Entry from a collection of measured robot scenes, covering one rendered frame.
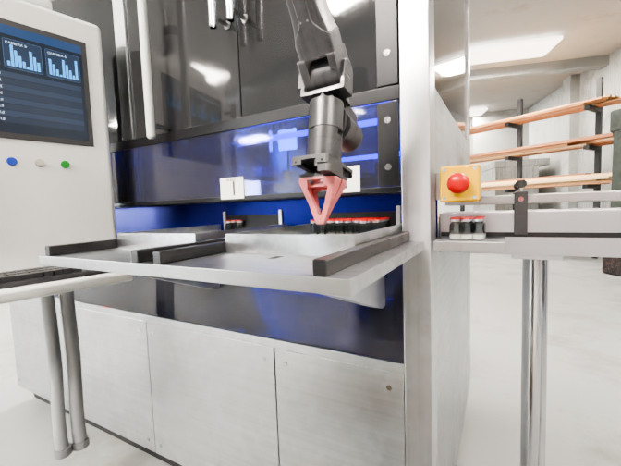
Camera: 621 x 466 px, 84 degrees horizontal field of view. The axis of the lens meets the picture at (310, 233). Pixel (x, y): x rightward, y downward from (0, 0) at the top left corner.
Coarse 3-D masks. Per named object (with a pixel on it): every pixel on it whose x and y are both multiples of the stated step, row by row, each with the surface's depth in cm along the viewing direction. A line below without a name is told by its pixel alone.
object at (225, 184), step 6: (222, 180) 98; (228, 180) 97; (234, 180) 96; (240, 180) 94; (222, 186) 98; (228, 186) 97; (240, 186) 95; (222, 192) 98; (228, 192) 97; (240, 192) 95; (222, 198) 98; (228, 198) 97; (234, 198) 96; (240, 198) 95
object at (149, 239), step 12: (168, 228) 93; (180, 228) 96; (192, 228) 100; (204, 228) 104; (216, 228) 109; (240, 228) 80; (252, 228) 84; (264, 228) 88; (120, 240) 80; (132, 240) 78; (144, 240) 76; (156, 240) 74; (168, 240) 72; (180, 240) 70; (192, 240) 69
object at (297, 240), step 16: (400, 224) 75; (240, 240) 63; (256, 240) 61; (272, 240) 59; (288, 240) 58; (304, 240) 56; (320, 240) 55; (336, 240) 53; (352, 240) 52; (368, 240) 57; (320, 256) 55
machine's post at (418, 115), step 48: (432, 0) 72; (432, 48) 72; (432, 96) 72; (432, 144) 73; (432, 192) 73; (432, 240) 73; (432, 288) 74; (432, 336) 74; (432, 384) 74; (432, 432) 75
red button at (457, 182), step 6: (456, 174) 65; (462, 174) 65; (450, 180) 65; (456, 180) 65; (462, 180) 64; (468, 180) 64; (450, 186) 66; (456, 186) 65; (462, 186) 64; (468, 186) 64; (456, 192) 65; (462, 192) 66
